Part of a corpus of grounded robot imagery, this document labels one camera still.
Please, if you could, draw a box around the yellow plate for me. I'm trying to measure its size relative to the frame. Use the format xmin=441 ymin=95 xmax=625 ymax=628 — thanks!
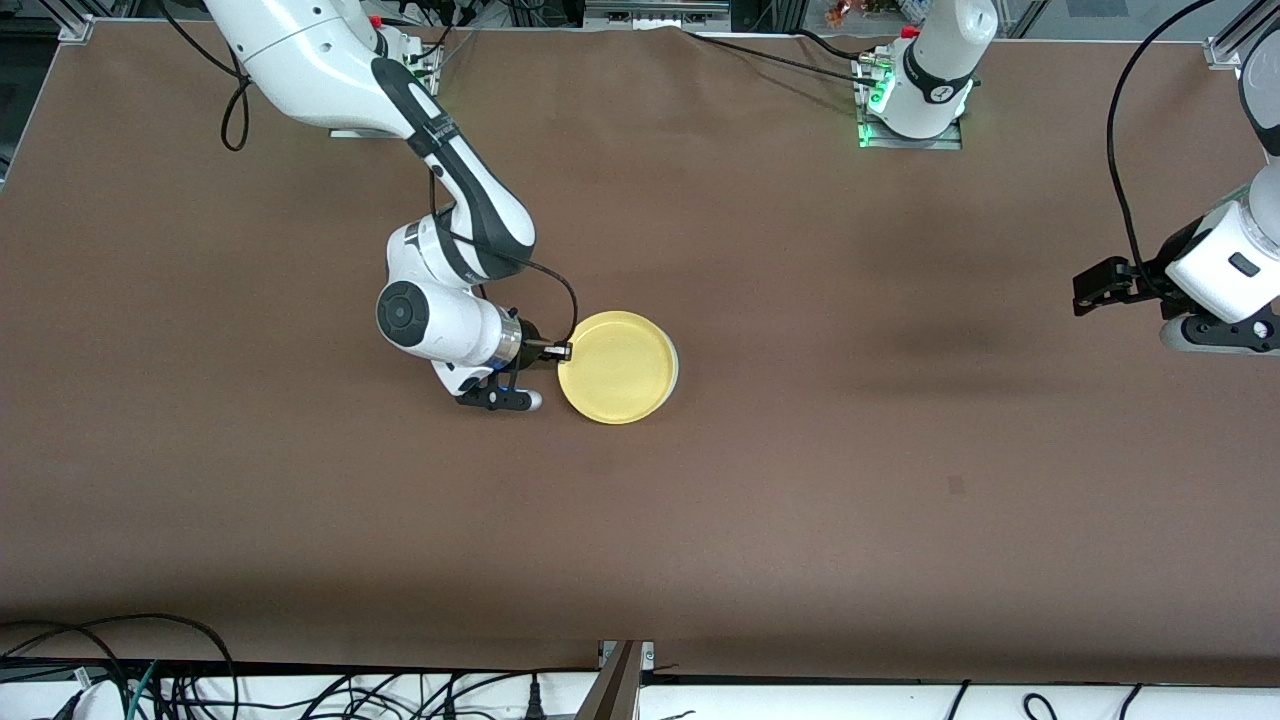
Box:
xmin=556 ymin=310 xmax=677 ymax=426

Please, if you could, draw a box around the light green plate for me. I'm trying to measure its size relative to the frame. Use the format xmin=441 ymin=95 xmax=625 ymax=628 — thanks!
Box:
xmin=655 ymin=335 xmax=682 ymax=411

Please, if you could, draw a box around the brown table cover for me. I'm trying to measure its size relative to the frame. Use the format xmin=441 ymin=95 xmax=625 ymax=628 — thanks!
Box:
xmin=0 ymin=20 xmax=1280 ymax=687

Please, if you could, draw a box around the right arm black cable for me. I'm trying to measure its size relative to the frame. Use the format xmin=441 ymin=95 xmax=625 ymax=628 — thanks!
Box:
xmin=160 ymin=0 xmax=580 ymax=349

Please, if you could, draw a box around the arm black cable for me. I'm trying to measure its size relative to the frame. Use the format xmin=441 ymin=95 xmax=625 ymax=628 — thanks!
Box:
xmin=160 ymin=0 xmax=580 ymax=349
xmin=1105 ymin=0 xmax=1221 ymax=276

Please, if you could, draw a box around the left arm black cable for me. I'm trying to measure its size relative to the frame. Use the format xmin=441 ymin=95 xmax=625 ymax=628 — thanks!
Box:
xmin=1105 ymin=0 xmax=1221 ymax=276

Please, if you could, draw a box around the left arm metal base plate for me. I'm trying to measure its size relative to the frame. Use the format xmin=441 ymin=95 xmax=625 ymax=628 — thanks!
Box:
xmin=855 ymin=55 xmax=964 ymax=151

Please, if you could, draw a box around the aluminium frame post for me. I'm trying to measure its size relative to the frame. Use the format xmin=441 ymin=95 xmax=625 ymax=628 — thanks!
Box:
xmin=574 ymin=640 xmax=656 ymax=720

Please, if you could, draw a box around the short black table cable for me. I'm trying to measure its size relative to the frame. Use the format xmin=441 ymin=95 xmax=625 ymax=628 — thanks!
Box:
xmin=795 ymin=28 xmax=881 ymax=63

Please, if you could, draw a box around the long black table cable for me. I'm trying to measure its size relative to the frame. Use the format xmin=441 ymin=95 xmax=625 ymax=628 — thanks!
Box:
xmin=683 ymin=28 xmax=881 ymax=86

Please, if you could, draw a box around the large looped black cable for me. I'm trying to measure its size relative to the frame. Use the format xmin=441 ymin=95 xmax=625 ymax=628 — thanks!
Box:
xmin=0 ymin=612 xmax=239 ymax=720

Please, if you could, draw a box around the teal cable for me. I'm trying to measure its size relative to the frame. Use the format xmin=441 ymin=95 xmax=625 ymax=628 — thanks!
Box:
xmin=124 ymin=660 xmax=161 ymax=720

